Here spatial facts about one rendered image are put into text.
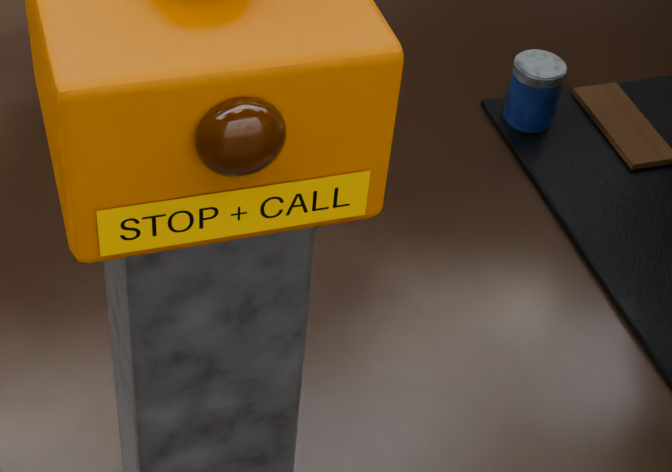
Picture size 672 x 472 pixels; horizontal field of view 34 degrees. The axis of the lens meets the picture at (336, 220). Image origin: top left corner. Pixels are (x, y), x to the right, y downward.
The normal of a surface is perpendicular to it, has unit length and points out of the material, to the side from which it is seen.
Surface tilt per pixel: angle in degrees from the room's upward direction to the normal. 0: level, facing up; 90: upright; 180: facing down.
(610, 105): 0
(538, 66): 0
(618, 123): 0
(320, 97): 90
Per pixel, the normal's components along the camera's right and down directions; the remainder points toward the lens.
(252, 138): 0.38, 0.47
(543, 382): 0.08, -0.74
